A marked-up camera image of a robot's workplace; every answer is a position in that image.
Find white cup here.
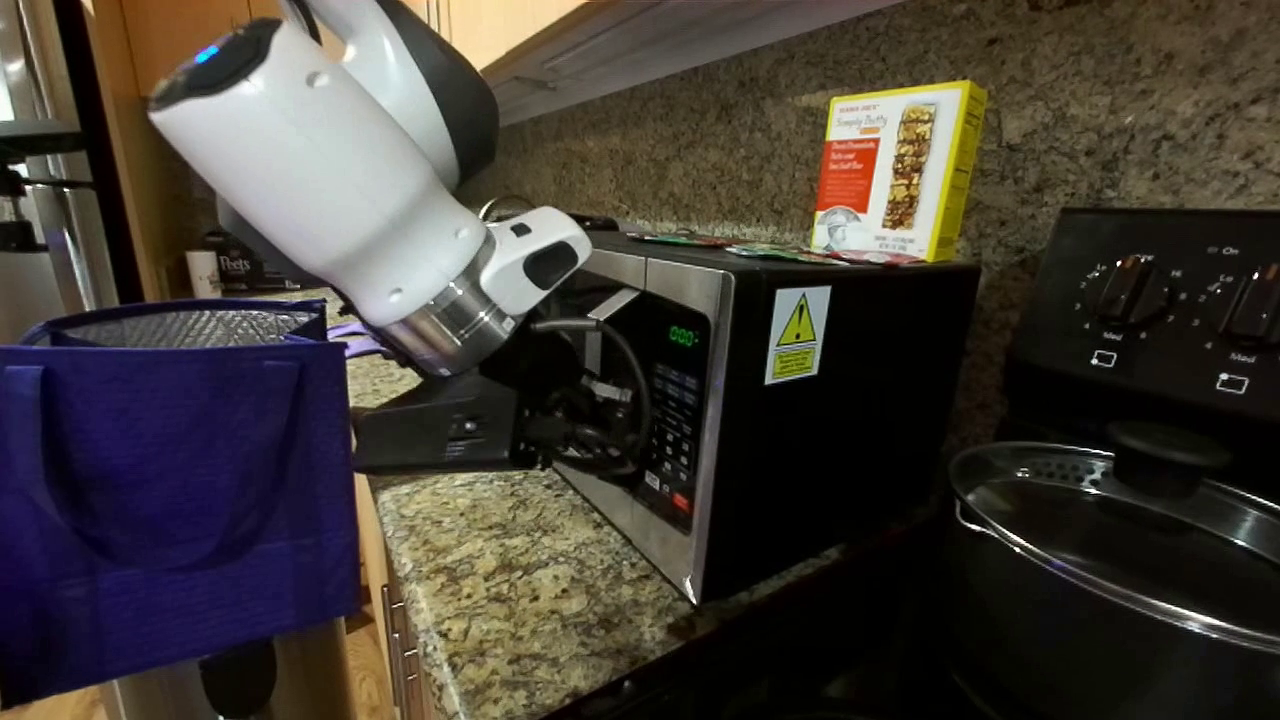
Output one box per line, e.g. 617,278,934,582
178,244,226,302

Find purple cloth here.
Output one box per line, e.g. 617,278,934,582
323,318,393,362

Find purple fabric bag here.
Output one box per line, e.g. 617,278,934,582
0,295,362,708

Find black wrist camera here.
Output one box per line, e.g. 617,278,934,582
348,370,528,479

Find black stove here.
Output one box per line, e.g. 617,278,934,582
1000,206,1280,463

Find stainless steel refrigerator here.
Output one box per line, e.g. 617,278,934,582
0,0,125,346

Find yellow food box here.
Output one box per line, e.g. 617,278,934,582
808,78,991,270

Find black and steel microwave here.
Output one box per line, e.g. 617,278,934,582
523,227,984,607

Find black vertical pole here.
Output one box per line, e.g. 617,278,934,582
51,0,148,308

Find yellow warning sticker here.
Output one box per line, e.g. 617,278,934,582
759,282,834,388

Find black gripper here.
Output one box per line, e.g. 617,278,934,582
506,311,656,490

